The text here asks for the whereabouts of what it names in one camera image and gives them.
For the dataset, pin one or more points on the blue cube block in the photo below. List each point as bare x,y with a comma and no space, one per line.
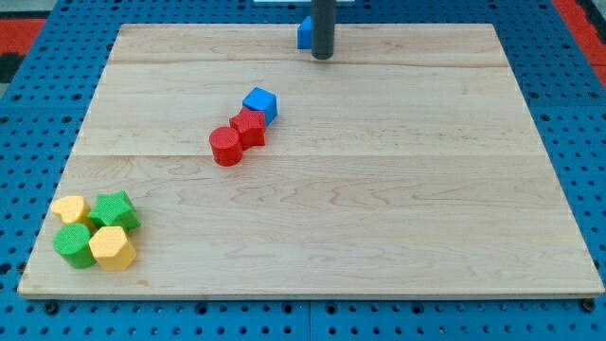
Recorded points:
259,99

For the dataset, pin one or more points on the blue triangle block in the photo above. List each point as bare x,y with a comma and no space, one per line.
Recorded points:
304,34

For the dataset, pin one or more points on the red star block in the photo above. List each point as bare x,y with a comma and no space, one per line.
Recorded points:
250,124

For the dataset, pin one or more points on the red cylinder block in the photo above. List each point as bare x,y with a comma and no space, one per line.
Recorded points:
225,143

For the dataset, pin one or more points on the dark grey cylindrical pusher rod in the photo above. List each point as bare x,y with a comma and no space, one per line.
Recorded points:
323,25

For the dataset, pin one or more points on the green star block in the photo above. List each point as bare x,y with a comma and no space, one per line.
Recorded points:
114,209

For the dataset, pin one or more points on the yellow hexagon block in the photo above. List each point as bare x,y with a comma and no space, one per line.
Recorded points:
112,249

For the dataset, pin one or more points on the yellow heart block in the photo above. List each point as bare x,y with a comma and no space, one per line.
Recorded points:
73,209

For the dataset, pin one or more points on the green cylinder block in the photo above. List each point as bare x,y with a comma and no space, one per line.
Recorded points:
71,242

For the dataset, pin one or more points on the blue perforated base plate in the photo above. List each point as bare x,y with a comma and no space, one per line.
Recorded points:
53,52

